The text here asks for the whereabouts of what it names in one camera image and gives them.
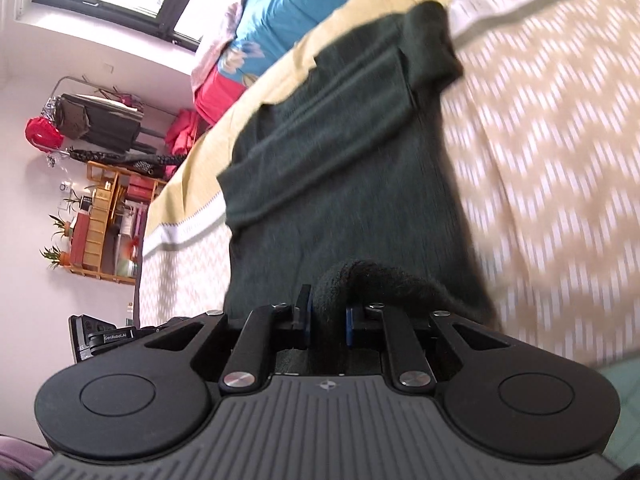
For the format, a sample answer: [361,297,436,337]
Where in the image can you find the wooden storage shelf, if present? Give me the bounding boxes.
[61,162,166,285]

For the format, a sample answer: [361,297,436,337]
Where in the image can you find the red bed sheet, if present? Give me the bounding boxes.
[194,67,246,126]

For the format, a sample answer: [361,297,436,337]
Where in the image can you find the blue floral quilt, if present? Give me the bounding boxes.
[217,0,348,87]

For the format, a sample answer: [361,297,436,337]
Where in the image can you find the mint green checked sheet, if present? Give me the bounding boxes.
[600,356,640,468]

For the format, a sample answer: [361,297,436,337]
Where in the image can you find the pink blanket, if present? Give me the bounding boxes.
[190,1,243,94]

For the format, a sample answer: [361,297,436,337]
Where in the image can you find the dark green knit sweater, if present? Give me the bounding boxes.
[218,1,496,325]

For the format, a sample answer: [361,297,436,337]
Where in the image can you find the yellow beige patterned bed cover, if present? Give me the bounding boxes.
[137,0,639,364]

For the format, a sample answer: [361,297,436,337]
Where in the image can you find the red clothes pile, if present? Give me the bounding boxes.
[165,110,208,155]

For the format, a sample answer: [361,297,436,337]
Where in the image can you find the red bag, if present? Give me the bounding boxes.
[25,116,64,153]

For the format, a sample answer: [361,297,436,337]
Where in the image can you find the metal clothes rack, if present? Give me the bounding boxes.
[34,86,186,177]

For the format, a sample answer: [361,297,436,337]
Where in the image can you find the potted green plant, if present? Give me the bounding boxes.
[39,214,74,269]

